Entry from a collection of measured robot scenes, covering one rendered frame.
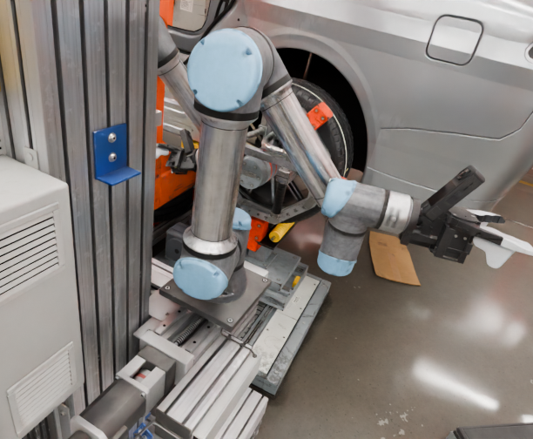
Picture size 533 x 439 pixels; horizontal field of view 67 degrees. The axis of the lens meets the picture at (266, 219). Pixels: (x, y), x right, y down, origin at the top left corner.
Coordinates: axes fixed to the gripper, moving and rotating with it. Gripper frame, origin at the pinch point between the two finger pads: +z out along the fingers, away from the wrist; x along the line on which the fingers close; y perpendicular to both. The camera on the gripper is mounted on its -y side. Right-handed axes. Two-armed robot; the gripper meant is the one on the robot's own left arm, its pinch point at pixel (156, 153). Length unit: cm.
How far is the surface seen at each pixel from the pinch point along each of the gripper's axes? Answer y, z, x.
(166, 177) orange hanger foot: -4.3, 16.6, 30.9
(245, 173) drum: -2.2, -28.2, 22.2
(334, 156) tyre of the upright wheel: -17, -61, 37
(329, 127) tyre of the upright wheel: -26, -59, 28
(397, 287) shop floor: 13, -83, 159
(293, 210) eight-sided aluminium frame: 4, -43, 47
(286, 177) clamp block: 3, -49, 15
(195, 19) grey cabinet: -364, 224, 269
